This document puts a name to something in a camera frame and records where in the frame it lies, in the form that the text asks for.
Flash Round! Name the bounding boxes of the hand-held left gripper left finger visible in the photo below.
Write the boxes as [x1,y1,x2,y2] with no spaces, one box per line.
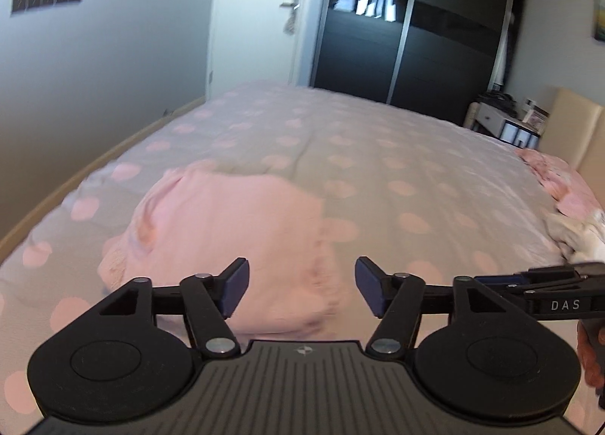
[71,258,250,360]

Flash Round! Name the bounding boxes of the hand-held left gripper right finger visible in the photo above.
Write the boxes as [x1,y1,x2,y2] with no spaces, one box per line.
[355,256,537,360]

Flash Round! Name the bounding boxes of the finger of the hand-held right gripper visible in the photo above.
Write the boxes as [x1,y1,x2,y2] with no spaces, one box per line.
[515,262,605,283]
[475,273,577,298]

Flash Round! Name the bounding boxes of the light pink dress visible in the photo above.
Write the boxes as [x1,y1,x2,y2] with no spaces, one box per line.
[97,165,343,341]

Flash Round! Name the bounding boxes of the hanging clothes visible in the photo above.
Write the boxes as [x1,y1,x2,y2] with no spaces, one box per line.
[502,0,526,86]

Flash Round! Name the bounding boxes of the person's right hand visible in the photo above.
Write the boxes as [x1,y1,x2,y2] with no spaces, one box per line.
[577,320,605,388]

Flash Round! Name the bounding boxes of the white muslin cloth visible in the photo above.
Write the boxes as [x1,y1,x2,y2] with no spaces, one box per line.
[543,209,605,262]

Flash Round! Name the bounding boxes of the pink printed pillow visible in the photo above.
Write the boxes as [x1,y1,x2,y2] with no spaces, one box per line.
[517,148,605,221]

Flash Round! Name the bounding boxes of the grey pink-dotted bed cover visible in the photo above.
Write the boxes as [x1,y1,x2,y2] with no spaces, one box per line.
[0,80,605,435]

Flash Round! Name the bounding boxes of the beige padded headboard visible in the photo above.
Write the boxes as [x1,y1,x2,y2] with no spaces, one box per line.
[539,87,605,180]

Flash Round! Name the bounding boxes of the white nightstand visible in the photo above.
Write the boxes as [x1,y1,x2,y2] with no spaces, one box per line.
[465,101,542,149]

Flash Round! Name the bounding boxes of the black bag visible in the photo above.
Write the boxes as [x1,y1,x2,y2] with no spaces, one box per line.
[476,91,520,112]

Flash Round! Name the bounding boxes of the black sliding wardrobe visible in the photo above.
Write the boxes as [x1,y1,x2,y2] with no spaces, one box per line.
[309,0,530,126]

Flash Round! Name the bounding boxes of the white door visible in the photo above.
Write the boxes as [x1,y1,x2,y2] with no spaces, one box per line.
[205,0,327,102]

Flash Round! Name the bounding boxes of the framed wall picture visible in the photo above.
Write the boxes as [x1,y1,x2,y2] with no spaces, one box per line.
[592,1,605,42]

